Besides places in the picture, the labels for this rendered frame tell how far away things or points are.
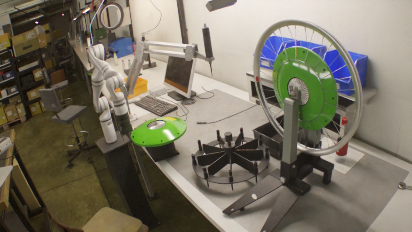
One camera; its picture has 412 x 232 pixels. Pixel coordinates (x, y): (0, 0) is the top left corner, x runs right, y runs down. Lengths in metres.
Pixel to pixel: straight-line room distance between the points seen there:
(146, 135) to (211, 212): 0.55
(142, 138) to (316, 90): 0.90
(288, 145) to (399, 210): 0.60
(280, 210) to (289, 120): 0.33
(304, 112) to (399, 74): 0.62
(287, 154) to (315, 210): 0.28
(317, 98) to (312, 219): 0.46
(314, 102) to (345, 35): 0.65
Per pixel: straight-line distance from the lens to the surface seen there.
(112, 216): 1.77
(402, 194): 1.30
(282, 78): 1.07
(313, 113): 1.02
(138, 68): 1.91
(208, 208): 1.21
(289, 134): 1.04
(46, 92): 3.50
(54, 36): 11.60
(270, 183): 1.17
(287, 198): 1.10
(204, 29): 1.51
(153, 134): 1.48
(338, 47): 0.90
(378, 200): 1.24
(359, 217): 1.15
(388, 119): 1.53
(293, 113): 1.01
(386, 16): 1.41
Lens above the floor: 1.73
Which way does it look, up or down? 24 degrees down
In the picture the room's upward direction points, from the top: 8 degrees counter-clockwise
